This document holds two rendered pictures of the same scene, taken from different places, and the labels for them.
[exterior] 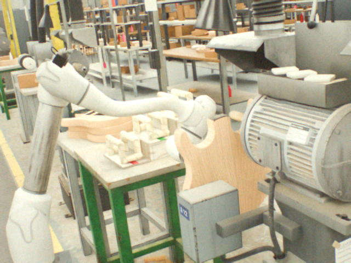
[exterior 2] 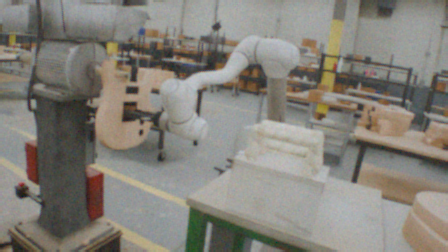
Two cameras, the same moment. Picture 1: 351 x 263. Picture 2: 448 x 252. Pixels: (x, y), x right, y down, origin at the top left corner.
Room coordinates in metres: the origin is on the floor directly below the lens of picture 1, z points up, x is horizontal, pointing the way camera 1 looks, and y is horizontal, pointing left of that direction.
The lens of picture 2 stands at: (2.86, -0.71, 1.40)
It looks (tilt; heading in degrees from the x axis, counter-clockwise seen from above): 14 degrees down; 141
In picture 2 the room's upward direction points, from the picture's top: 8 degrees clockwise
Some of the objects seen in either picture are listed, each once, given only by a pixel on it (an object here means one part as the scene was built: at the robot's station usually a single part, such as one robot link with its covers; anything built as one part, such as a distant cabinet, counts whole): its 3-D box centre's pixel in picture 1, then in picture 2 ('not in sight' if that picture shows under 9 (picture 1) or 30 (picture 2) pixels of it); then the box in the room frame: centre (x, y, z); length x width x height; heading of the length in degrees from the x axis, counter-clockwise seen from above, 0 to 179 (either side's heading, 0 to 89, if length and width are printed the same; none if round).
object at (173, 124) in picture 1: (177, 128); (277, 188); (2.34, 0.00, 1.02); 0.27 x 0.15 x 0.17; 28
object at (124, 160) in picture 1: (131, 157); not in sight; (2.11, 0.23, 0.96); 0.11 x 0.03 x 0.03; 118
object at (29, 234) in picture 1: (29, 235); (249, 143); (1.60, 0.61, 0.87); 0.18 x 0.16 x 0.22; 17
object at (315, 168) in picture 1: (310, 140); (70, 65); (1.23, -0.37, 1.25); 0.41 x 0.27 x 0.26; 25
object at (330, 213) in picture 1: (329, 192); (61, 90); (1.17, -0.40, 1.11); 0.36 x 0.24 x 0.04; 25
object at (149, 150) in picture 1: (152, 142); not in sight; (2.27, 0.13, 0.98); 0.27 x 0.16 x 0.09; 28
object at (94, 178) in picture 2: not in sight; (84, 186); (1.10, -0.26, 0.49); 0.25 x 0.12 x 0.37; 25
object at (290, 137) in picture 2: (181, 93); (285, 136); (2.36, -0.05, 1.20); 0.20 x 0.03 x 0.03; 27
